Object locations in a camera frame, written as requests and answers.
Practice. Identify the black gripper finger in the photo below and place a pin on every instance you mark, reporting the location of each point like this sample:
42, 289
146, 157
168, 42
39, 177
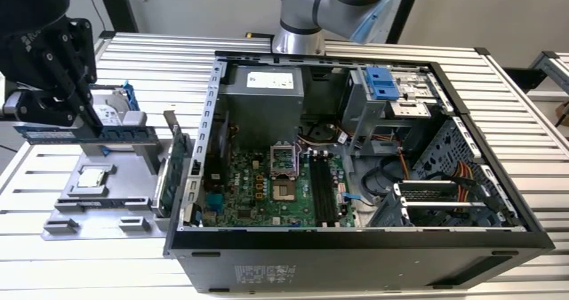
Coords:
71, 56
44, 108

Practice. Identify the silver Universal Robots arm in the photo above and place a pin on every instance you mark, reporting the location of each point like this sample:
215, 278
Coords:
347, 0

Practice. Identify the black RAM slot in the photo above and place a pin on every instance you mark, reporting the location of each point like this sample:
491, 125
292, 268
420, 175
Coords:
329, 186
317, 186

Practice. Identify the black table end cap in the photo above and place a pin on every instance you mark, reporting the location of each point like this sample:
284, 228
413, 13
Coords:
481, 51
107, 35

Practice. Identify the hard disk in blue carrier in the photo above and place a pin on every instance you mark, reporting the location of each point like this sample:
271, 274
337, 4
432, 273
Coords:
108, 113

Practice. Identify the silver CPU chip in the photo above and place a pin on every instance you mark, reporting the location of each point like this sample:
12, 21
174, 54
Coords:
91, 178

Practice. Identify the grey plastic parts rack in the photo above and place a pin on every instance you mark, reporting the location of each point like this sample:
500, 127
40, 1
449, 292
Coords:
128, 186

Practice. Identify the green graphics card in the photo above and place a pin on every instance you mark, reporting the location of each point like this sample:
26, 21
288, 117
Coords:
175, 166

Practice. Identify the grey power supply unit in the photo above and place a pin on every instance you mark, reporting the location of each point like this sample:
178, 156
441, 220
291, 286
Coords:
263, 113

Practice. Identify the CPU socket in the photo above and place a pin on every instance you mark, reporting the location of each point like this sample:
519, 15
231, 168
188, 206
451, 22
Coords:
284, 190

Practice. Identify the round black case speaker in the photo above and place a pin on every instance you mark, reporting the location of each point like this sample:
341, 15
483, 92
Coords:
321, 134

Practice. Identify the green motherboard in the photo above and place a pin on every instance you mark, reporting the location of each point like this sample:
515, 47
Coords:
289, 213

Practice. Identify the blue plastic drive latch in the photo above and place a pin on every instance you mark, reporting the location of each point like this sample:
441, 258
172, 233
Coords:
380, 83

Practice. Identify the black open PC case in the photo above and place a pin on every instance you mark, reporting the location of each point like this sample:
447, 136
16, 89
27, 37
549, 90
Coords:
311, 266

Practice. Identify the grey metal disk bay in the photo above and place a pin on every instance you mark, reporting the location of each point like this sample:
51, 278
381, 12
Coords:
427, 188

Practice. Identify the aluminium slat side table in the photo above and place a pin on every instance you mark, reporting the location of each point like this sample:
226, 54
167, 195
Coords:
553, 70

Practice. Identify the brown cardboard box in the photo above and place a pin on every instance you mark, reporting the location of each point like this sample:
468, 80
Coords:
563, 113

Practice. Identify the black vertical frame post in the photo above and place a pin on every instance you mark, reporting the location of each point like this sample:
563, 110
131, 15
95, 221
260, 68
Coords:
407, 10
122, 16

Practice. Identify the black table connector bracket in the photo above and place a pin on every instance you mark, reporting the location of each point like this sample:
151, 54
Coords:
524, 78

